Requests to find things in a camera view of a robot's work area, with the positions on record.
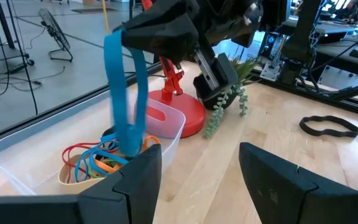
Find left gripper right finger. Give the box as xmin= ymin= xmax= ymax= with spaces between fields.
xmin=239 ymin=142 xmax=358 ymax=224

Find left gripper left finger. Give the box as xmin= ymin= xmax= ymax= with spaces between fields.
xmin=0 ymin=143 xmax=163 ymax=224

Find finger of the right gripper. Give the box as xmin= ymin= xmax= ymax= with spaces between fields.
xmin=116 ymin=0 xmax=198 ymax=32
xmin=121 ymin=14 xmax=201 ymax=63

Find green rubber band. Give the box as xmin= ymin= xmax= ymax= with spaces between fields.
xmin=87 ymin=158 xmax=119 ymax=180

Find red scissors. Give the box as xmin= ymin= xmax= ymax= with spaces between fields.
xmin=61 ymin=142 xmax=119 ymax=184

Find large black wavy rubber band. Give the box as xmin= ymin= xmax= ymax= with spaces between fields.
xmin=299 ymin=115 xmax=358 ymax=139

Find clear plastic bin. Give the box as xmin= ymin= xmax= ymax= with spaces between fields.
xmin=0 ymin=88 xmax=186 ymax=197

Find potted green succulent plant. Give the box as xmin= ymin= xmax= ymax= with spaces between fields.
xmin=202 ymin=55 xmax=262 ymax=140

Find black floor mat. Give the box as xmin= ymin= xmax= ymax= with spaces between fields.
xmin=71 ymin=7 xmax=120 ymax=14

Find red desk lamp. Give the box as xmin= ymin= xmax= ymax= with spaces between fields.
xmin=140 ymin=0 xmax=207 ymax=139

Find black floor fan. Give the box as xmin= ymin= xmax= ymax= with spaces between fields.
xmin=38 ymin=8 xmax=74 ymax=63

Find grey office desk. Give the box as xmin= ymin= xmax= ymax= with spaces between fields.
xmin=314 ymin=18 xmax=358 ymax=82

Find black wheeled stand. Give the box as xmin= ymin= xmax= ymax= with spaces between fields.
xmin=0 ymin=0 xmax=35 ymax=75

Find yellow hanging cable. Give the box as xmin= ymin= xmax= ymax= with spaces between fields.
xmin=100 ymin=0 xmax=112 ymax=35

